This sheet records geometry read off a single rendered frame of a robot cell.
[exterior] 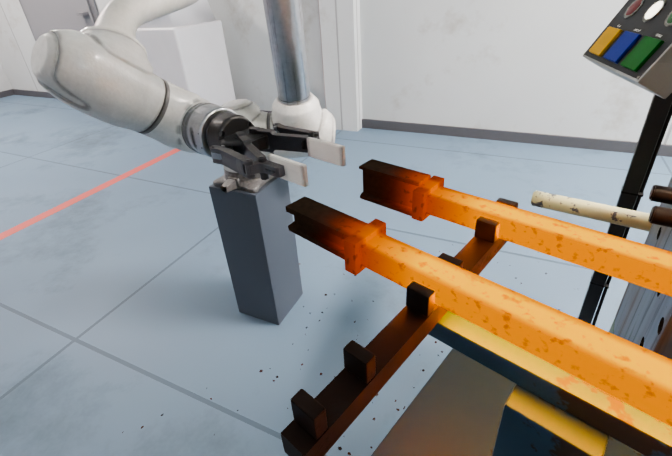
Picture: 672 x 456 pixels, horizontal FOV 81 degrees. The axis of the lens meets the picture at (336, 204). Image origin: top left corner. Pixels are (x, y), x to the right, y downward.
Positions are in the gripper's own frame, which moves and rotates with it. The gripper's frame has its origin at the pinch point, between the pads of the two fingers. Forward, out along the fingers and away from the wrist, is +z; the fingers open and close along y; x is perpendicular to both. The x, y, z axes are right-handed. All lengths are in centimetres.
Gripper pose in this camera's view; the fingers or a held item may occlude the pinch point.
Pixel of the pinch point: (310, 161)
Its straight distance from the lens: 54.7
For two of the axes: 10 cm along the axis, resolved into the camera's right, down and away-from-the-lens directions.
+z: 7.5, 2.9, -5.9
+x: -0.6, -8.7, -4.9
